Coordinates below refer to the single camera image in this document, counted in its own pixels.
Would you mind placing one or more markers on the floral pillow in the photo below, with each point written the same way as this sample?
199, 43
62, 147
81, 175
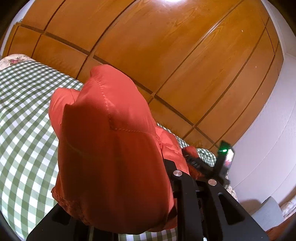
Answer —
13, 59

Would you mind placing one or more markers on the green white checkered bedsheet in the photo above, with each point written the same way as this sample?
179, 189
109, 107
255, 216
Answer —
29, 147

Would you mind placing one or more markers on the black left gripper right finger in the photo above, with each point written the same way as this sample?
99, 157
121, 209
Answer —
209, 212

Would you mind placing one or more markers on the orange puffer jacket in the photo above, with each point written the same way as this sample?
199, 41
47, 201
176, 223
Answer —
111, 156

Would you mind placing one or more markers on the grey box corner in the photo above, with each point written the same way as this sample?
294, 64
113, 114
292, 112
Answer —
268, 214

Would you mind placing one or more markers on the wooden panelled wardrobe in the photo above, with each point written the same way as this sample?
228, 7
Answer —
206, 68

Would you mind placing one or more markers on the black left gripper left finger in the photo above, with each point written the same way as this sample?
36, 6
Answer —
59, 225

